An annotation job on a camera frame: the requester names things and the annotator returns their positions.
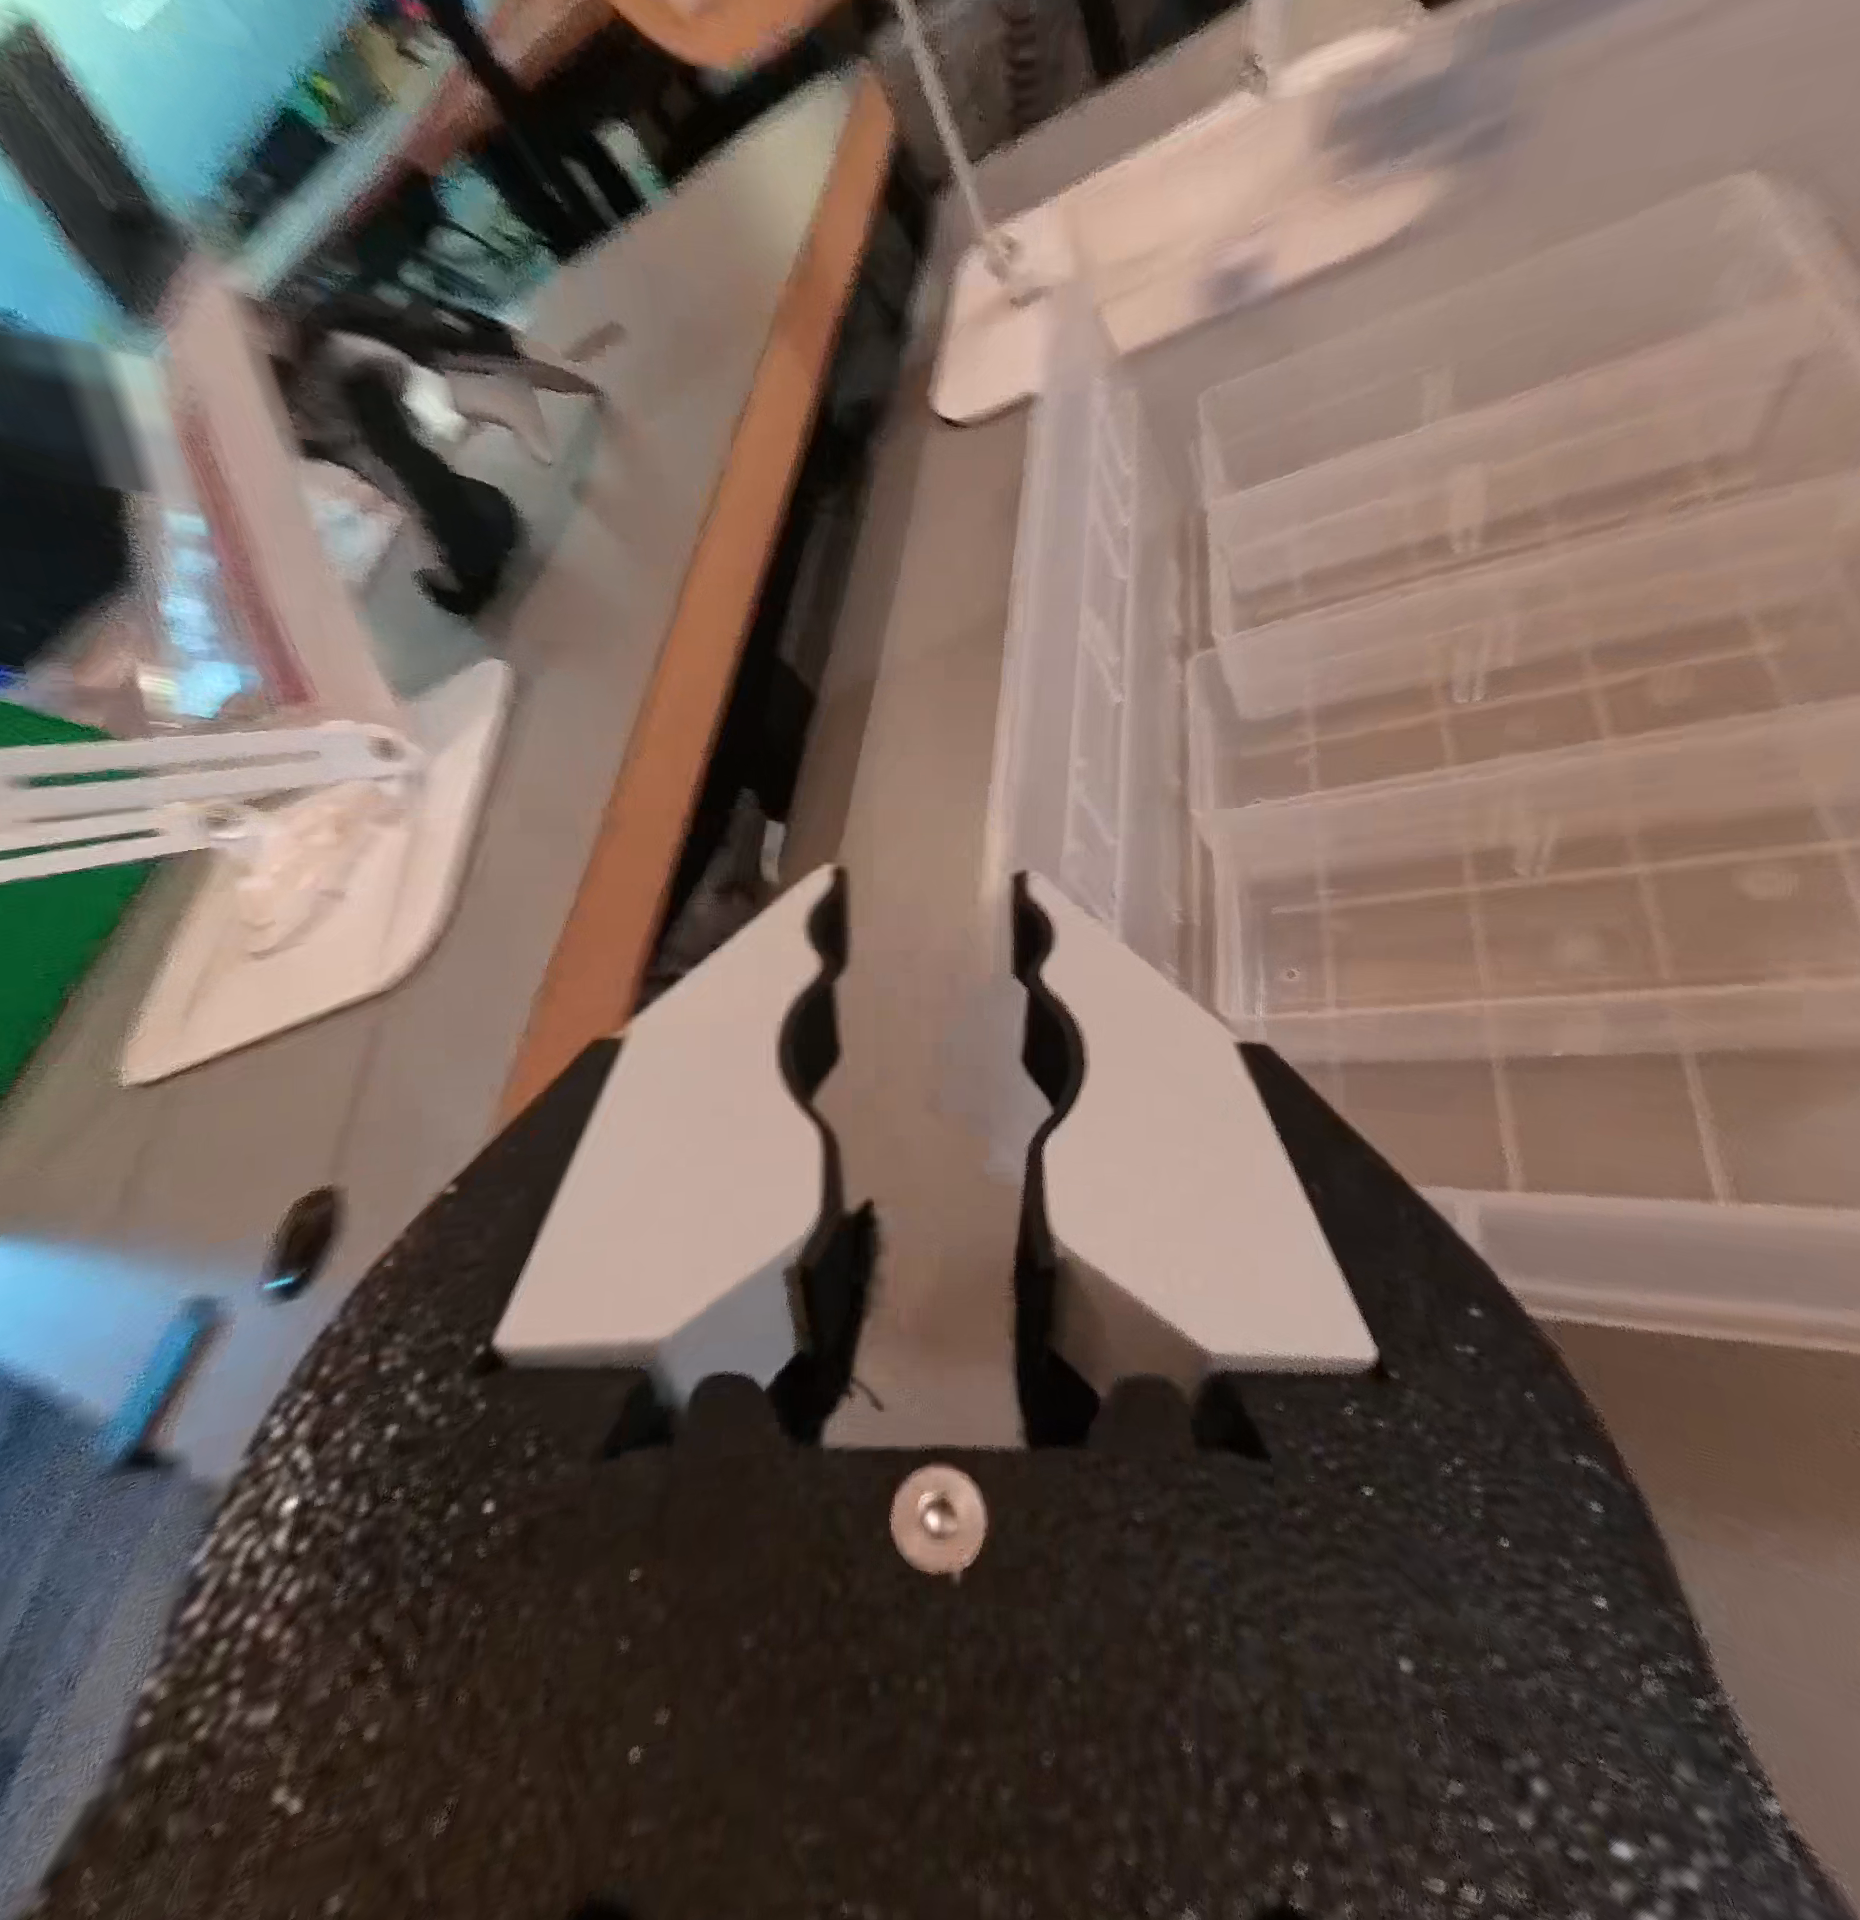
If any small black object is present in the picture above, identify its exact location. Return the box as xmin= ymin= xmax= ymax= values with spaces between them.
xmin=261 ymin=1185 xmax=346 ymax=1298

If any white stand base with arm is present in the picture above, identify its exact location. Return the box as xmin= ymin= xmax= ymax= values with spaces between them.
xmin=0 ymin=657 xmax=516 ymax=1088

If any blue object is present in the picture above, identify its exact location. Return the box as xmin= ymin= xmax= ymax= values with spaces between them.
xmin=103 ymin=1297 xmax=230 ymax=1466

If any long transparent plastic drawer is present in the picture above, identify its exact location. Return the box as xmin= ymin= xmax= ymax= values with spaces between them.
xmin=1212 ymin=693 xmax=1860 ymax=1060
xmin=1198 ymin=169 xmax=1860 ymax=505
xmin=1203 ymin=292 xmax=1860 ymax=640
xmin=1189 ymin=472 xmax=1860 ymax=818

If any large clear storage bin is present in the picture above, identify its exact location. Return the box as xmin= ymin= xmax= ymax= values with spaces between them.
xmin=982 ymin=91 xmax=1860 ymax=1355

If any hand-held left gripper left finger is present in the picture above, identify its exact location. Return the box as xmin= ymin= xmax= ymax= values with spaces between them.
xmin=491 ymin=862 xmax=885 ymax=1411

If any white stand base with pole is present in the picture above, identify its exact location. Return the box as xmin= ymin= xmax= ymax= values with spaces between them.
xmin=889 ymin=0 xmax=1116 ymax=427

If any white flat plate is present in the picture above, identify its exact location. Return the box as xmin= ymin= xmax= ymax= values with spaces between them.
xmin=1074 ymin=0 xmax=1566 ymax=353

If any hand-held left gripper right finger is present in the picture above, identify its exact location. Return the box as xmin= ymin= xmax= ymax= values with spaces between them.
xmin=1009 ymin=870 xmax=1386 ymax=1397

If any wood-edged grey table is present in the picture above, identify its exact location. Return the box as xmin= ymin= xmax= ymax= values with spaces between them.
xmin=0 ymin=72 xmax=903 ymax=1247

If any dark cloth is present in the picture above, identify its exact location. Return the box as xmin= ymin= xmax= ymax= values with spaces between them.
xmin=268 ymin=296 xmax=606 ymax=620

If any green mat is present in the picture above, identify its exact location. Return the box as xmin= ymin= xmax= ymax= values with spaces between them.
xmin=0 ymin=694 xmax=156 ymax=1147

